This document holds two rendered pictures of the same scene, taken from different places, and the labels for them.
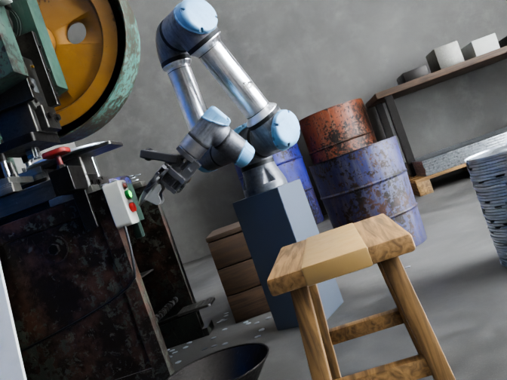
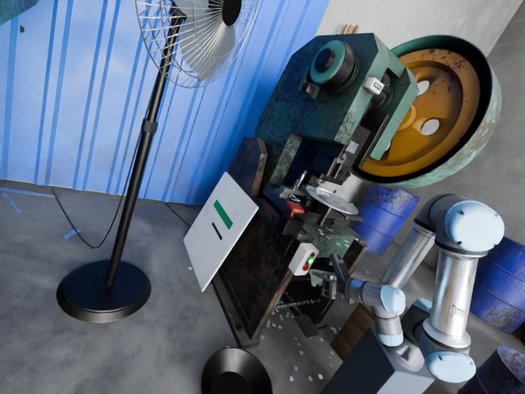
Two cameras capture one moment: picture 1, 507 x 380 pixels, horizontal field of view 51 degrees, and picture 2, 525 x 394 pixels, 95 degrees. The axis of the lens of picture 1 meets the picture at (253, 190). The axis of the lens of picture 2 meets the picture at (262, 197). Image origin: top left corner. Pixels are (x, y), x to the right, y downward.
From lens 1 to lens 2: 0.94 m
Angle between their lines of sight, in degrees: 49
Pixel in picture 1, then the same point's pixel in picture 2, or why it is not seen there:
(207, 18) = (479, 238)
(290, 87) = not seen: outside the picture
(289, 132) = (448, 372)
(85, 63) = (413, 149)
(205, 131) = (371, 298)
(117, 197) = (300, 256)
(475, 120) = not seen: outside the picture
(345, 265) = not seen: outside the picture
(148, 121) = (475, 177)
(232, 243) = (369, 322)
